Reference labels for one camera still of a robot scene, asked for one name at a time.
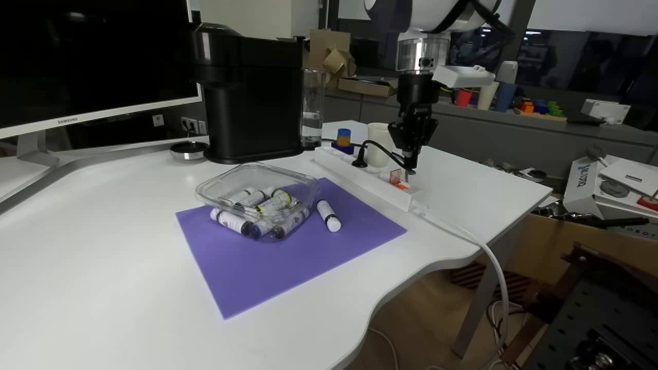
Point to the black coffee machine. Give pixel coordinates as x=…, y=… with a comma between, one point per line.
x=252, y=90

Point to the beige cup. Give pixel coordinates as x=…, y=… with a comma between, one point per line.
x=487, y=95

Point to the white computer monitor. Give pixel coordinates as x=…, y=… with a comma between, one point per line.
x=67, y=63

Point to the purple mat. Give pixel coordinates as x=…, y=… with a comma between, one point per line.
x=243, y=274

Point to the white marker front middle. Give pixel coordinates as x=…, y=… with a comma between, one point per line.
x=261, y=228

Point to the white power strip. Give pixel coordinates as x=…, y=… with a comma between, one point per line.
x=343, y=167

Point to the blue and yellow small object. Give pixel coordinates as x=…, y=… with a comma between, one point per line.
x=345, y=140

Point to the blue cup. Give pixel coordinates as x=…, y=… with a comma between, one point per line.
x=504, y=96

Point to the white marker front right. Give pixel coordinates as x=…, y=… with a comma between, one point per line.
x=291, y=223

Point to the white paper cup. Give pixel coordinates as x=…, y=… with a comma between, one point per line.
x=380, y=132

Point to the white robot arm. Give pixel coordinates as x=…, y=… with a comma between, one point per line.
x=423, y=66

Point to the clear plastic container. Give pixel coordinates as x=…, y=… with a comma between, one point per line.
x=243, y=187

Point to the white marker beside container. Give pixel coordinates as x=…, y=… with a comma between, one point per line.
x=327, y=215

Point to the white cardboard box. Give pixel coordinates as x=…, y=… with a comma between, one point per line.
x=590, y=194

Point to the brown cardboard box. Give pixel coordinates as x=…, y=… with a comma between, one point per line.
x=329, y=53

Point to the clear water tank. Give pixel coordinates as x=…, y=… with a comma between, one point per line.
x=314, y=108

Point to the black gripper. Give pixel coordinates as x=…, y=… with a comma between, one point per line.
x=415, y=124

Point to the white marker inside container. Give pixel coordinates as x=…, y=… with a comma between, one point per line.
x=281, y=198

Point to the white marker front left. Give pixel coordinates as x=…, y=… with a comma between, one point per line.
x=231, y=220

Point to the black power plug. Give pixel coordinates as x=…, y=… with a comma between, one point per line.
x=361, y=156

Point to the red cup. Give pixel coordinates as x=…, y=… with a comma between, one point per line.
x=464, y=96

